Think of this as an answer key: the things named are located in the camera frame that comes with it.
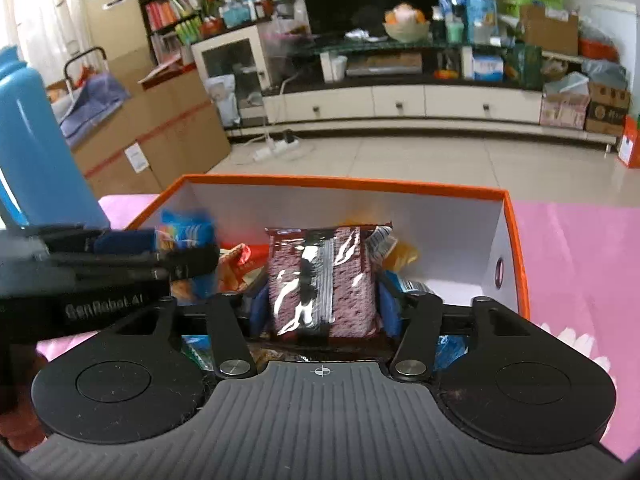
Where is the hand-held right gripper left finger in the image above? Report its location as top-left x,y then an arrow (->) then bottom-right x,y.
98,290 -> 271,380

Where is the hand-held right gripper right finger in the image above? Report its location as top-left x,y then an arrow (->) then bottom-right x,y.
377,279 -> 551,382

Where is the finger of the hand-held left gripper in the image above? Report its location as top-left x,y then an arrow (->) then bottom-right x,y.
30,227 -> 157,256
50,243 -> 221,281

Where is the blue cookie packet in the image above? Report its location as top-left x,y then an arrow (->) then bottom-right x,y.
159,209 -> 217,302

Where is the red orange snack packet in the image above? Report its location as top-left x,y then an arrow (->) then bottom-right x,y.
219,242 -> 271,294

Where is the dark red snack packet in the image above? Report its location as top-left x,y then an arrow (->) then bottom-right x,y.
264,224 -> 394,342

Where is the yellow transparent snack packet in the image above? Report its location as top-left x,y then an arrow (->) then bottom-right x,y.
385,240 -> 421,274

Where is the silver snack packet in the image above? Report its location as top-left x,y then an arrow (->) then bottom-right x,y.
367,225 -> 401,264

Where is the light blue snack packet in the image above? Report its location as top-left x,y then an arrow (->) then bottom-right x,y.
434,334 -> 471,374

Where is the orange cardboard box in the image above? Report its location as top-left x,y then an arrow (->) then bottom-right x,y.
125,174 -> 531,361

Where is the stack of cardboard boxes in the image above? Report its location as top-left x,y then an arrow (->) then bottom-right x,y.
69,66 -> 232,199

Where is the blue thermos jug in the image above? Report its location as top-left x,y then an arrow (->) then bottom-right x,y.
0,45 -> 111,231

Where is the white power strip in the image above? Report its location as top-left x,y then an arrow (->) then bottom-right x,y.
251,139 -> 301,162

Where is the blue cloth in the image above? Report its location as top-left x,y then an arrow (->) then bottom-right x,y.
59,72 -> 132,149

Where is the pink flowered tablecloth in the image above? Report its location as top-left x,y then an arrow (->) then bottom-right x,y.
35,194 -> 640,462

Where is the white cabinet with glass door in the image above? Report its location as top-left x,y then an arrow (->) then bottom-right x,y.
191,24 -> 272,127

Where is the white tv stand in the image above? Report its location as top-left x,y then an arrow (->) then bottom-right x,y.
261,44 -> 622,147

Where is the standing air conditioner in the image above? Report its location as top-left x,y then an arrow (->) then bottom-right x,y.
82,0 -> 151,62

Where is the black bookshelf with books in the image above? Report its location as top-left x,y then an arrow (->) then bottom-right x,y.
132,0 -> 212,67

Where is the bowl of fruit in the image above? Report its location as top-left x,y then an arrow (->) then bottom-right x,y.
382,3 -> 432,44

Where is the open cardboard box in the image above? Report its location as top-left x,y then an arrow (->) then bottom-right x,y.
519,4 -> 581,57

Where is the white chest freezer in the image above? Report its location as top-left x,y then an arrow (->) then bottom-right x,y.
589,0 -> 640,112

